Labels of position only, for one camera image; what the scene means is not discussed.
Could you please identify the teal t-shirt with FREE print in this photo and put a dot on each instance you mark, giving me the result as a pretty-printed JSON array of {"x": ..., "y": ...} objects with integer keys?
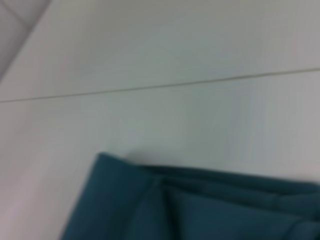
[{"x": 190, "y": 205}]

